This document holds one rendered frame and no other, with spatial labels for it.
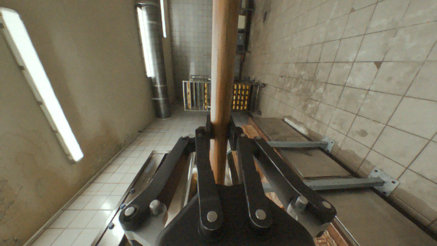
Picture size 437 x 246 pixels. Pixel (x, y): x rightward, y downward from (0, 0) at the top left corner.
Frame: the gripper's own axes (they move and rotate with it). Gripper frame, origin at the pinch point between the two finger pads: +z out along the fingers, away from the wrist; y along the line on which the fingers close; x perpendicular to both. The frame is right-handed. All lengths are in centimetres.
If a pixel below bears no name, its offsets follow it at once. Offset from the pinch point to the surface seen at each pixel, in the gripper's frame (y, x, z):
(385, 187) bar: 118, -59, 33
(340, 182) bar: 84, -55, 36
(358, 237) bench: 70, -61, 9
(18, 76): -141, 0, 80
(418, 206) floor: 119, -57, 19
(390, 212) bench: 104, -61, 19
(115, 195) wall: -99, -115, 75
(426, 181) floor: 119, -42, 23
